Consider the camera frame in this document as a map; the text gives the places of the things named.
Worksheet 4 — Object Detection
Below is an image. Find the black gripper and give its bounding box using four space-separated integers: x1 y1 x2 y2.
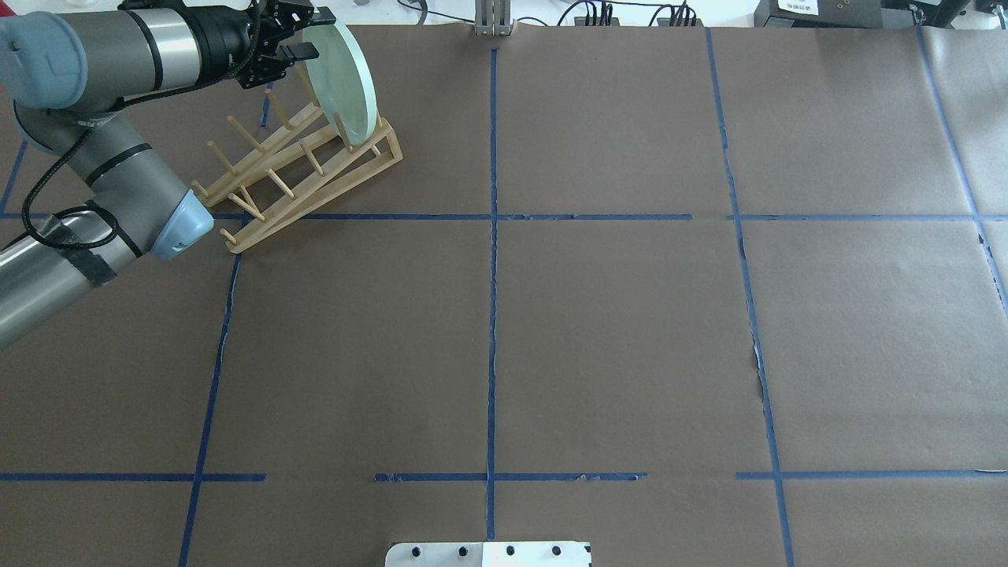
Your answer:
236 1 337 89

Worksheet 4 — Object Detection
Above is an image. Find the light green plate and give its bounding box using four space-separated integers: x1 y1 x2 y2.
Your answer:
303 22 379 146

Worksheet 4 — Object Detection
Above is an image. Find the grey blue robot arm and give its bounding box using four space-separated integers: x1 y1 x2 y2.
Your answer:
1 1 335 347

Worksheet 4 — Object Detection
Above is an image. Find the wooden plate rack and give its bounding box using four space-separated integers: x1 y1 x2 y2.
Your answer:
191 89 404 254

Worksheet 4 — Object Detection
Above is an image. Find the black power strip left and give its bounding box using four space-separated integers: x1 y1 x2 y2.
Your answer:
564 1 618 28

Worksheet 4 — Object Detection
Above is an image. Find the black power strip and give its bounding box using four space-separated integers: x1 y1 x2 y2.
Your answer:
649 2 702 28
564 1 618 28

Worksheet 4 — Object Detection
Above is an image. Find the black power strip right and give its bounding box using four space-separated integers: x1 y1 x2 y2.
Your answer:
649 2 702 28

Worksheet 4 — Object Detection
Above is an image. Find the black control box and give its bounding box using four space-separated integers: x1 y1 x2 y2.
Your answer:
753 1 925 29

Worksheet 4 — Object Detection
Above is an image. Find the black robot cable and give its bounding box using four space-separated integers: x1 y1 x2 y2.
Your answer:
22 47 261 253

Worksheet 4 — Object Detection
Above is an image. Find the aluminium frame post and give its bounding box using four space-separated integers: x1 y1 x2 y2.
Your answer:
474 0 514 37

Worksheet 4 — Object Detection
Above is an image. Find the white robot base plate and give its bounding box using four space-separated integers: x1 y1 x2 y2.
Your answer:
384 539 593 566

